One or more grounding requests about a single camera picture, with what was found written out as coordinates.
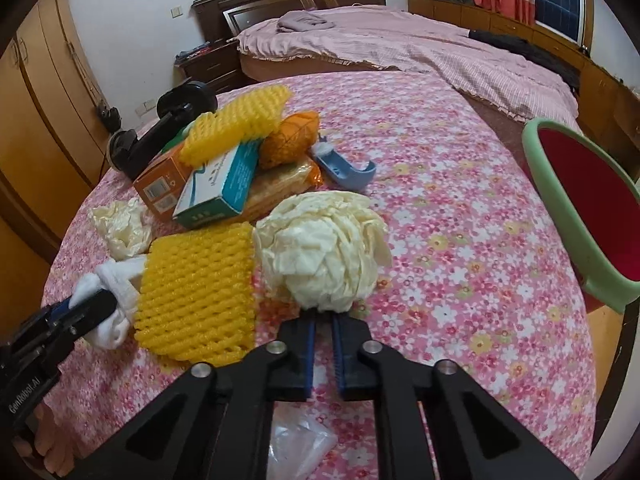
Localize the white sock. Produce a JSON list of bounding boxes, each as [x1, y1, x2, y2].
[[68, 255, 146, 350]]

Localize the orange medicine box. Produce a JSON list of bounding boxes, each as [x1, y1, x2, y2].
[[134, 144, 192, 222]]

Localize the cream paper ball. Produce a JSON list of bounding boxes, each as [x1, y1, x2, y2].
[[253, 191, 393, 313]]

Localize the person's hand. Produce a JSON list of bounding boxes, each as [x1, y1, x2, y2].
[[13, 403, 75, 477]]

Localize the clear plastic bag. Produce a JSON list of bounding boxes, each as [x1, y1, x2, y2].
[[267, 403, 337, 480]]

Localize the yellow foam net sleeve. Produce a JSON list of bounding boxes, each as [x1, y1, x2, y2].
[[134, 222, 255, 367]]

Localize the pink floral bedsheet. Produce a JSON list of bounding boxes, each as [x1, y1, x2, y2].
[[42, 72, 597, 479]]

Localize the teal and white box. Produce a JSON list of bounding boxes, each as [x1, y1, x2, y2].
[[172, 141, 259, 229]]

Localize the wooden wardrobe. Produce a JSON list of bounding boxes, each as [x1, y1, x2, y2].
[[1, 0, 108, 336]]

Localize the golden snack packet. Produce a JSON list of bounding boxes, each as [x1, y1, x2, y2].
[[236, 156, 323, 222]]

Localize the red bin with green rim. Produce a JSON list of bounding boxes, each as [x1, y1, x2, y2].
[[522, 118, 639, 313]]

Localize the blue plastic hook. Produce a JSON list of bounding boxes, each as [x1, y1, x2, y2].
[[311, 140, 376, 192]]

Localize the orange mesh bag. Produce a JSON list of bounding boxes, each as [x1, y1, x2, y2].
[[258, 110, 320, 170]]

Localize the dark wooden nightstand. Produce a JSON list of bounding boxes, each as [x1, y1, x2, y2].
[[175, 39, 248, 94]]

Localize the dark wooden headboard bed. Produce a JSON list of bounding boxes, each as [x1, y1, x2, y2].
[[191, 0, 388, 84]]

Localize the long wooden cabinet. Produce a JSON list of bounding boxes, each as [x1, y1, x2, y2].
[[408, 0, 639, 180]]

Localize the pink checked bedspread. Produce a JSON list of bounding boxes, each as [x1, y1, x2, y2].
[[236, 4, 579, 130]]

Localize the folded mauve cloth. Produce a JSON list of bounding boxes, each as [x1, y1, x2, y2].
[[277, 10, 335, 32]]

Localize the black clothing on bed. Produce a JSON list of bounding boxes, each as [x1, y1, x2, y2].
[[469, 29, 580, 96]]

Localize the black suction phone mount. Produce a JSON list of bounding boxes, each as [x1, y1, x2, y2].
[[106, 80, 218, 181]]

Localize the window with wooden frame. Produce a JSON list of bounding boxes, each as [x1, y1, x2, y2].
[[535, 0, 593, 56]]

